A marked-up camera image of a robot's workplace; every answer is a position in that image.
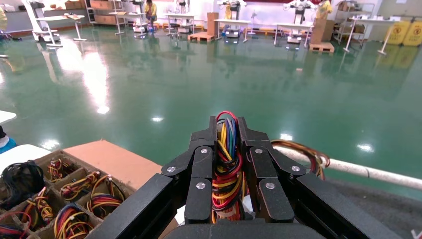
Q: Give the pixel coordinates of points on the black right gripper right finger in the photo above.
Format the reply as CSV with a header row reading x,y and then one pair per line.
x,y
263,171

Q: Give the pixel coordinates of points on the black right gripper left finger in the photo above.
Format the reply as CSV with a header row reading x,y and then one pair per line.
x,y
197,171

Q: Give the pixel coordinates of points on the cardboard box with dividers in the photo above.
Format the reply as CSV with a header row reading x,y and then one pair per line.
x,y
112,158

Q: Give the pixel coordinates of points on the tall cardboard box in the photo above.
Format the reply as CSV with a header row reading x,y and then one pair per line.
x,y
212,23

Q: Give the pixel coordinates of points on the large cardboard box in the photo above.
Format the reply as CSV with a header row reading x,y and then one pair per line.
x,y
321,31

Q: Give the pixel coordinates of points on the black foam mat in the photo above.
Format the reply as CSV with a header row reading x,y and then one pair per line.
x,y
379,211

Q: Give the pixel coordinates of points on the wooden pallet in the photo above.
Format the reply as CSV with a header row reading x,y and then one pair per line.
x,y
201,37
321,47

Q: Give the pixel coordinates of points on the white workbench table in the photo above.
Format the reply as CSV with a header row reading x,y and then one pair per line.
x,y
293,25
372,21
179,15
232,21
59,18
127,14

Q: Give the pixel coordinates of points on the person in yellow shirt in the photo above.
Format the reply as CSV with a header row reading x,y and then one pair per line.
x,y
151,10
324,10

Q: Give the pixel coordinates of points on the white wheeled robot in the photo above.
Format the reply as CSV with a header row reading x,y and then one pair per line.
x,y
232,5
33,16
300,6

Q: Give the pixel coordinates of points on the shelf with cardboard boxes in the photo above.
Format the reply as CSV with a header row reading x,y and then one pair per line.
x,y
99,5
346,6

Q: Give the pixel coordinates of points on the yellow floor sign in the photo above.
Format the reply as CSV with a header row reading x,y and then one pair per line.
x,y
397,33
413,33

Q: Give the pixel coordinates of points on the white pipe rack frame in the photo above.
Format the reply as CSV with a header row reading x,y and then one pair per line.
x,y
362,171

